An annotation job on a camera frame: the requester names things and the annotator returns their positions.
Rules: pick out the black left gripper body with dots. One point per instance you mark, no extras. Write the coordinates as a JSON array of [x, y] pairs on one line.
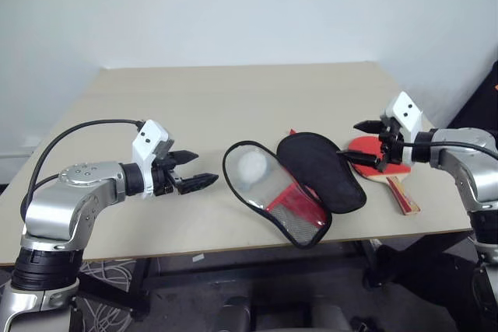
[[165, 180]]

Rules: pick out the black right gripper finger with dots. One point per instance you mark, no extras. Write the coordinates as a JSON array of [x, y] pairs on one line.
[[367, 126], [360, 158]]

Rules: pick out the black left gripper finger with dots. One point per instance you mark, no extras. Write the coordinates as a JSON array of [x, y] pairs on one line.
[[198, 182], [186, 156]]

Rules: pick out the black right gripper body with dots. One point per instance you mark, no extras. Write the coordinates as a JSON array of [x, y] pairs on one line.
[[393, 145]]

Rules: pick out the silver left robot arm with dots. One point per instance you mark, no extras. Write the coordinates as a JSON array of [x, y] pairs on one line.
[[58, 207]]

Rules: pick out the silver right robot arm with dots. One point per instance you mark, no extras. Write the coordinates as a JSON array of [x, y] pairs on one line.
[[467, 161]]

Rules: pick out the red table tennis paddle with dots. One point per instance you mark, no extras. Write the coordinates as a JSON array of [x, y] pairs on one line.
[[369, 170]]

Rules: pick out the black paddle case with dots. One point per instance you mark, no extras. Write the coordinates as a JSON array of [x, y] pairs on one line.
[[323, 168]]

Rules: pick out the white ping pong ball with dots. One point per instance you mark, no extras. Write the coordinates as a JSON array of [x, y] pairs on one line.
[[253, 166]]

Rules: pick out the white paper tag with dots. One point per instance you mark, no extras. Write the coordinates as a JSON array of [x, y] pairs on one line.
[[198, 258]]

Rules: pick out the red insert card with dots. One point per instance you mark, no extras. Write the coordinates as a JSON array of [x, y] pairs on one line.
[[297, 203]]

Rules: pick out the black object with orange mark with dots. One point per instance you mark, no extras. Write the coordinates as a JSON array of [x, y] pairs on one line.
[[482, 98]]

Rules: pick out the dark grey rounded shape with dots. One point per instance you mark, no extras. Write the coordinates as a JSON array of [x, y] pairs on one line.
[[235, 314]]

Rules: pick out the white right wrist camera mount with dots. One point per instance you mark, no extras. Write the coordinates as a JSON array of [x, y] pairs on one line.
[[406, 114]]

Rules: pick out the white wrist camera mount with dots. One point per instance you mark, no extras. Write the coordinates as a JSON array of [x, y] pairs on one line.
[[406, 114], [146, 145]]

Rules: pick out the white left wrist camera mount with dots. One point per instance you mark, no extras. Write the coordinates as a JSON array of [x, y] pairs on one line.
[[146, 145]]

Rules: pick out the black metal table frame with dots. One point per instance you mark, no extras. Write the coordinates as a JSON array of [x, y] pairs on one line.
[[144, 281]]

